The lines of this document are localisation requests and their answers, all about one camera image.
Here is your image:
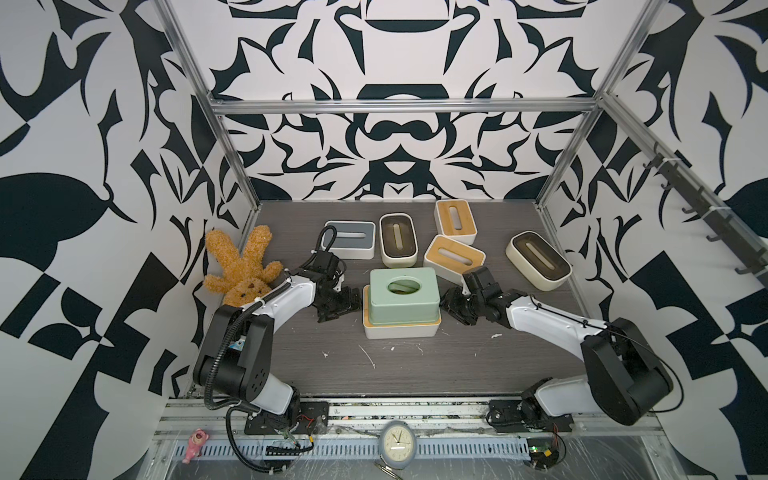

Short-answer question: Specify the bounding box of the white box bamboo lid front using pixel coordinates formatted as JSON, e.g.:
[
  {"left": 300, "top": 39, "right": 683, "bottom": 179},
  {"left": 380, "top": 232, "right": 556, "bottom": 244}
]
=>
[{"left": 362, "top": 285, "right": 442, "bottom": 340}]

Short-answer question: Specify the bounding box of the white box bamboo lid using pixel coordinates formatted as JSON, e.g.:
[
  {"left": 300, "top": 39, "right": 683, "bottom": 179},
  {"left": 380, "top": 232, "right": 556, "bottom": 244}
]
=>
[
  {"left": 423, "top": 235, "right": 486, "bottom": 285},
  {"left": 362, "top": 285, "right": 442, "bottom": 340},
  {"left": 434, "top": 199, "right": 477, "bottom": 245}
]

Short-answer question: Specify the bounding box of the green tissue box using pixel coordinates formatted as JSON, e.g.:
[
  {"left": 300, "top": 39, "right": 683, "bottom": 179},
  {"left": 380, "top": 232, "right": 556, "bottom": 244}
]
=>
[{"left": 368, "top": 267, "right": 440, "bottom": 326}]

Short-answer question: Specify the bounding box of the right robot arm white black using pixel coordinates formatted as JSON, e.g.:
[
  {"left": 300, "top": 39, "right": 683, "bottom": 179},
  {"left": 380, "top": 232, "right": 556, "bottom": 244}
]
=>
[{"left": 440, "top": 267, "right": 679, "bottom": 429}]

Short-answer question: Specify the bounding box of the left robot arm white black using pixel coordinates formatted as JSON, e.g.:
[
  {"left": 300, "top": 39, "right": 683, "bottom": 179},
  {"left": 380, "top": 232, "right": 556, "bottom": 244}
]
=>
[{"left": 193, "top": 250, "right": 362, "bottom": 425}]

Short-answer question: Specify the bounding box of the white box grey lid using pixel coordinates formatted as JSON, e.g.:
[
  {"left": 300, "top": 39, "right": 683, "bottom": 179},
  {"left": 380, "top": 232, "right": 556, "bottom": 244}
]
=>
[{"left": 321, "top": 220, "right": 376, "bottom": 260}]

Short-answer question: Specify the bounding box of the cream box dark lid right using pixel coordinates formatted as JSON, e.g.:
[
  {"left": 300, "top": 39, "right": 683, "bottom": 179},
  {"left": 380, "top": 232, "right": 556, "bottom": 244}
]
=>
[{"left": 505, "top": 231, "right": 573, "bottom": 292}]

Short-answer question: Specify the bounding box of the cream box dark clear lid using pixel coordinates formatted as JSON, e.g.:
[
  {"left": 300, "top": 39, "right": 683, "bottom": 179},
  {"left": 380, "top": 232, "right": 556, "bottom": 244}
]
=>
[{"left": 379, "top": 213, "right": 418, "bottom": 268}]

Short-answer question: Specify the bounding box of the brown plush bunny toy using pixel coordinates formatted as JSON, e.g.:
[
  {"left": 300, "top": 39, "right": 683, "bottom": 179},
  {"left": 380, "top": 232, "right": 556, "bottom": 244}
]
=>
[{"left": 203, "top": 225, "right": 284, "bottom": 307}]

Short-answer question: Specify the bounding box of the round analog clock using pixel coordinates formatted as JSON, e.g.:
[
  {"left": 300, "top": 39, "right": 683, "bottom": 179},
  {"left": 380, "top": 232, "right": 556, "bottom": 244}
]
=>
[{"left": 379, "top": 421, "right": 418, "bottom": 470}]

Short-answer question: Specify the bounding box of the green circuit board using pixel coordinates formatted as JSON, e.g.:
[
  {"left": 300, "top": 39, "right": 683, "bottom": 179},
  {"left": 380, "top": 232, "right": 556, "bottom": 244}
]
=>
[{"left": 524, "top": 439, "right": 562, "bottom": 471}]

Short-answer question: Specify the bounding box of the pink small toy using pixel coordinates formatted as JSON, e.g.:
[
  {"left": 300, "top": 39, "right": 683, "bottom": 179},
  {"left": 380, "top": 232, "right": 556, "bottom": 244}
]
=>
[{"left": 182, "top": 428, "right": 209, "bottom": 464}]

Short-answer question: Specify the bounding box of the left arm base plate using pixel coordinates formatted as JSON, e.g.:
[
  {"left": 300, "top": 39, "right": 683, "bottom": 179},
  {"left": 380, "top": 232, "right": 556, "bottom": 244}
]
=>
[{"left": 244, "top": 400, "right": 330, "bottom": 435}]

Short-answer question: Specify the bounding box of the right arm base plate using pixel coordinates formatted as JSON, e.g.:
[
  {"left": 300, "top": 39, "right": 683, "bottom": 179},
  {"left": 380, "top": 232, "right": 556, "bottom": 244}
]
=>
[{"left": 485, "top": 397, "right": 573, "bottom": 433}]

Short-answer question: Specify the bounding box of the white slotted cable duct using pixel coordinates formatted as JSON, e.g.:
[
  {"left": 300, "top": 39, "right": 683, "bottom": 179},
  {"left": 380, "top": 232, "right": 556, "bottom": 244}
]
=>
[{"left": 197, "top": 437, "right": 530, "bottom": 461}]

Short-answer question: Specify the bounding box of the black wall hook rack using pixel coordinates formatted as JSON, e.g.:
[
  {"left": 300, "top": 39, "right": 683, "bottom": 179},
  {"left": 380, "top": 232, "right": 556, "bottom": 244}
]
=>
[{"left": 643, "top": 141, "right": 767, "bottom": 288}]

